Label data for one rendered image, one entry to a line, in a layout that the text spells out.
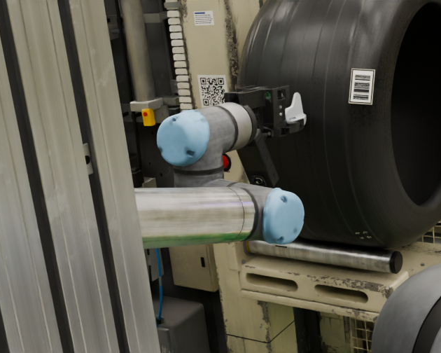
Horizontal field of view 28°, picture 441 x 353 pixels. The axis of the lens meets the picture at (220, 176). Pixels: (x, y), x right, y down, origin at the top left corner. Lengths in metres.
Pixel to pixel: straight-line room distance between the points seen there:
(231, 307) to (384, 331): 1.52
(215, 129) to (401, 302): 0.74
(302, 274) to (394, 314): 1.24
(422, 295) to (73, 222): 0.22
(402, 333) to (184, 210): 0.56
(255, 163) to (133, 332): 0.88
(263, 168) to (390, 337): 0.87
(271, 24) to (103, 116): 1.14
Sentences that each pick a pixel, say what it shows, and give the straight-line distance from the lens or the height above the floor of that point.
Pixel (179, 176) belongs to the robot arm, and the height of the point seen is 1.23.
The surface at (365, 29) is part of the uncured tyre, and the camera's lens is 1.57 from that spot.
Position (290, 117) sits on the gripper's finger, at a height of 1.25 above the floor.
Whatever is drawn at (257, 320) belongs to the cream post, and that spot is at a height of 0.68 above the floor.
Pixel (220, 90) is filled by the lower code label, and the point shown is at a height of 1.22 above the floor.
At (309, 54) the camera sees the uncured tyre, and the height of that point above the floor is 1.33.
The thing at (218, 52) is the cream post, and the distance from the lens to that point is 1.89.
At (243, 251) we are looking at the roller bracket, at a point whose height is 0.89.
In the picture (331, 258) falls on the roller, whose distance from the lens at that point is 1.79.
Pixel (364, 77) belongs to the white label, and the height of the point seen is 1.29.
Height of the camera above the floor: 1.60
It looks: 17 degrees down
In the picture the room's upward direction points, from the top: 7 degrees counter-clockwise
